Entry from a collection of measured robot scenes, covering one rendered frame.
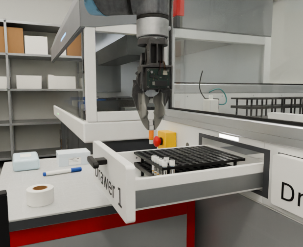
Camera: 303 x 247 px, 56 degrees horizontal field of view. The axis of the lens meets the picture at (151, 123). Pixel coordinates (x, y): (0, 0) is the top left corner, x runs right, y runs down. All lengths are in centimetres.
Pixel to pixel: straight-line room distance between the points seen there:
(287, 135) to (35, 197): 63
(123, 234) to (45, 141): 410
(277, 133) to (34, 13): 454
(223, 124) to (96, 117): 80
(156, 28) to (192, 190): 36
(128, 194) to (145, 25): 37
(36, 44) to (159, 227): 376
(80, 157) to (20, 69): 370
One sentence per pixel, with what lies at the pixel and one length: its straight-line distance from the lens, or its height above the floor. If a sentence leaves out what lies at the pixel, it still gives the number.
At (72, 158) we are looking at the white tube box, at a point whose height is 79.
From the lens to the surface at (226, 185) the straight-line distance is 66.
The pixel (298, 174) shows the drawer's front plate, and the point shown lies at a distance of 63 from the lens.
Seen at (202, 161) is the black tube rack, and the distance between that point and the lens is 67.
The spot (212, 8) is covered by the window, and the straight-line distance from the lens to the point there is 92.
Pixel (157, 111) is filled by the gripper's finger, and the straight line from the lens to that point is 70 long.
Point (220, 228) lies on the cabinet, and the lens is 90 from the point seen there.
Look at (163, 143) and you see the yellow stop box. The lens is 105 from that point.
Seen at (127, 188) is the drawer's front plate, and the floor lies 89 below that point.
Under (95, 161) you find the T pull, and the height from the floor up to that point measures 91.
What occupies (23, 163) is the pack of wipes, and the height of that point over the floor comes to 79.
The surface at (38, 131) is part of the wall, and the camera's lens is 485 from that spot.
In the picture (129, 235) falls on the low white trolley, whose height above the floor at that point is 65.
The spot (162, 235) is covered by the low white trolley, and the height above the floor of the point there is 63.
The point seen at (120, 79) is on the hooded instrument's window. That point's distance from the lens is 151.
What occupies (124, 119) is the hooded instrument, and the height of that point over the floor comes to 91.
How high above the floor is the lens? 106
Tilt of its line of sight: 7 degrees down
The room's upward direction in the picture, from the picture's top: straight up
